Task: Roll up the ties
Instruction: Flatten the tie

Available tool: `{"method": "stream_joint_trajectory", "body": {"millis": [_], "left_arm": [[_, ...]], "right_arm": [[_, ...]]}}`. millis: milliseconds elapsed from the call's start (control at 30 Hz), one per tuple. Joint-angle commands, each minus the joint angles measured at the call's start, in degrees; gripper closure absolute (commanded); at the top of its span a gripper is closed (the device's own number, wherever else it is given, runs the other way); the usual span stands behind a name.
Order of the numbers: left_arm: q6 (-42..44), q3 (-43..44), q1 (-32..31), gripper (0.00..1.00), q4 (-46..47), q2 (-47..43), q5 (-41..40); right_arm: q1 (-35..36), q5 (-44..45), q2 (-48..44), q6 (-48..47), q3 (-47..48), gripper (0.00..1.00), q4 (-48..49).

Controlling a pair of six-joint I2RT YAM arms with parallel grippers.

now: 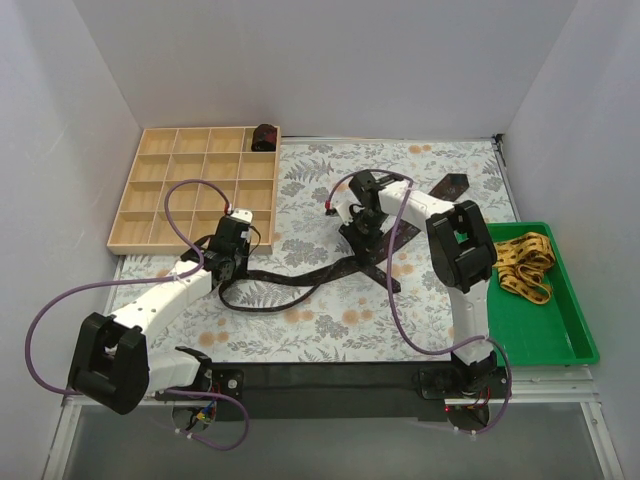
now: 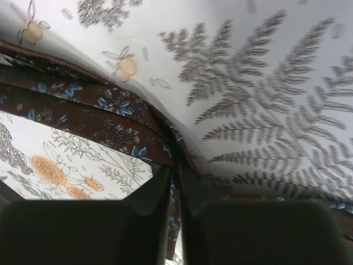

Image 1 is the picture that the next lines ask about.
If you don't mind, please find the dark brown patterned tie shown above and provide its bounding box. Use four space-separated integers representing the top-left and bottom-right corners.
192 172 470 314

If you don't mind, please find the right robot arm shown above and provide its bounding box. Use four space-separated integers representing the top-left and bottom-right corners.
325 169 497 398

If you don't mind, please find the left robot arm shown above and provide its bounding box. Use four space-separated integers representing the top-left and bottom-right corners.
68 209 253 415

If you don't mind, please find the wooden compartment tray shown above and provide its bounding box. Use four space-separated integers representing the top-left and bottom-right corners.
107 126 281 255

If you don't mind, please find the rolled dark red tie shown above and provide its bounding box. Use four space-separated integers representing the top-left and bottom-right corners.
250 124 278 152

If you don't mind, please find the yellow patterned tie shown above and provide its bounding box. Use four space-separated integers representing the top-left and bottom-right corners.
494 232 556 305

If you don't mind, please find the green plastic bin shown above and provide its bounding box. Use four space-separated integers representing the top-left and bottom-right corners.
488 222 600 366

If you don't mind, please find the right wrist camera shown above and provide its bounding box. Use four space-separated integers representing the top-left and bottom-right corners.
324 192 363 225

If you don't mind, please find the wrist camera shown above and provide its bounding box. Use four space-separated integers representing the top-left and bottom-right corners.
227 208 253 226
324 192 363 225

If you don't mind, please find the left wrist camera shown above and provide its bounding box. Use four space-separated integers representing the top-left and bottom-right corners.
227 208 253 226

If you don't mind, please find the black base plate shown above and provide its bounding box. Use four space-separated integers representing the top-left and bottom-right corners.
154 362 511 426

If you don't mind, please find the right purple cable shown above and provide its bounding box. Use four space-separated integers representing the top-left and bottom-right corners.
325 169 513 441

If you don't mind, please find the aluminium frame rail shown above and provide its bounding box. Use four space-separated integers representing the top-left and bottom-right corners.
44 366 623 479

